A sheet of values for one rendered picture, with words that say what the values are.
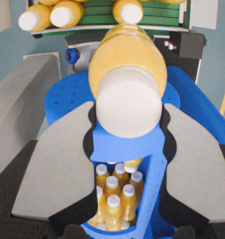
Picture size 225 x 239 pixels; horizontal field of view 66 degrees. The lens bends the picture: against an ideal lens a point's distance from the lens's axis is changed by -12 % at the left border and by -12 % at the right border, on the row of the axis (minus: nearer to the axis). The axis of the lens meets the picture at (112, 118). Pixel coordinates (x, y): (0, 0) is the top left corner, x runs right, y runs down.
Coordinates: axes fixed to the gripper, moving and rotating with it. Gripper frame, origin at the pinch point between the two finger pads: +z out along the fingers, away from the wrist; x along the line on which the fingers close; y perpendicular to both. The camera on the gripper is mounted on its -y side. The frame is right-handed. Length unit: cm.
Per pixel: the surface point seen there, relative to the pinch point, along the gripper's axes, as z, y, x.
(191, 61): 128, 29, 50
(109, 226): 22, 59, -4
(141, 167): 38, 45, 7
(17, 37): 129, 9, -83
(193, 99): 76, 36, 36
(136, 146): 13.9, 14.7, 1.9
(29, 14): 26.0, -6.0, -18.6
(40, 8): 30.1, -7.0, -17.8
